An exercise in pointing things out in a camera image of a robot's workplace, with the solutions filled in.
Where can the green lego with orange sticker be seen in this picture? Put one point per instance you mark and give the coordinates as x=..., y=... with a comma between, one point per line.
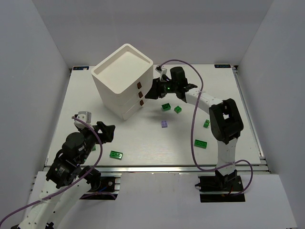
x=177, y=109

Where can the small green lego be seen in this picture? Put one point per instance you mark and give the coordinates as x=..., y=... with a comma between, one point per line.
x=206, y=123

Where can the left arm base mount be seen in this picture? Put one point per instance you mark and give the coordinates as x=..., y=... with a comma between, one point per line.
x=107, y=190

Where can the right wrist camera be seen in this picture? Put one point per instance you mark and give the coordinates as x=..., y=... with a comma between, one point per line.
x=161, y=70

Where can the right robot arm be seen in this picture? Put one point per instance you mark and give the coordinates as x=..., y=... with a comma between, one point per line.
x=225, y=120

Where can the purple lego with studs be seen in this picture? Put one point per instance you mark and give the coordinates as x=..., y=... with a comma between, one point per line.
x=164, y=124

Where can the white three-drawer cabinet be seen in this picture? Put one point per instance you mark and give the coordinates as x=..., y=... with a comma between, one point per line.
x=116, y=79

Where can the dark green lego upside down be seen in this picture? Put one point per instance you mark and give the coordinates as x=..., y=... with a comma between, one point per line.
x=166, y=107

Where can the green three-hole lego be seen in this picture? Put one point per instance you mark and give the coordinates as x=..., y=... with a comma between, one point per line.
x=200, y=144
x=116, y=155

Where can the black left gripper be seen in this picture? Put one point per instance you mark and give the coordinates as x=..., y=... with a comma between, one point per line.
x=100, y=132

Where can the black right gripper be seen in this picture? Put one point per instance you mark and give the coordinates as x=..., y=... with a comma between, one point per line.
x=158, y=88

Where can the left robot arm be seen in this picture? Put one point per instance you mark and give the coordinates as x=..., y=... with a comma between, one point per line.
x=66, y=181

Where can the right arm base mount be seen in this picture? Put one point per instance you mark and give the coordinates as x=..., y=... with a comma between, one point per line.
x=213, y=192

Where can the brown top drawer handle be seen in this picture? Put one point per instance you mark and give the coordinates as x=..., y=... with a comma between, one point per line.
x=139, y=85

